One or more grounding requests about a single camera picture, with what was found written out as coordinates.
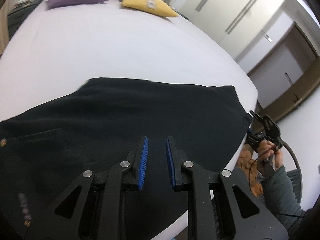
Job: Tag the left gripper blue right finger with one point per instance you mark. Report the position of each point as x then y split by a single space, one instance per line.
186 175

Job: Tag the yellow embroidered cushion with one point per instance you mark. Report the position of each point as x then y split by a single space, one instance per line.
155 7

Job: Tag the beige curtain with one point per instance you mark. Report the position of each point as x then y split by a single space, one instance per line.
4 33

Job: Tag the dark grey nightstand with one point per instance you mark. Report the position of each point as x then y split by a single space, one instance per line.
17 16

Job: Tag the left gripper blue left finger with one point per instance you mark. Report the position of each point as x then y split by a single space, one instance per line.
127 175

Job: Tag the white wardrobe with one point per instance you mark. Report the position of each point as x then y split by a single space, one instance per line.
273 41

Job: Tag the black denim pants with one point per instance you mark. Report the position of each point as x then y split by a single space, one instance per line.
45 148

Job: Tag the white bed mattress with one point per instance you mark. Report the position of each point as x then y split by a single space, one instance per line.
57 51

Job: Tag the brown plush toy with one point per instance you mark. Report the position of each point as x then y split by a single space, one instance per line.
247 164

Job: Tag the person's right hand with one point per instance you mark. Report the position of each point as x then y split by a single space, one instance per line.
266 150

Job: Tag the right forearm grey sleeve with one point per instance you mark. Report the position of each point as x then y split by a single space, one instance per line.
281 201

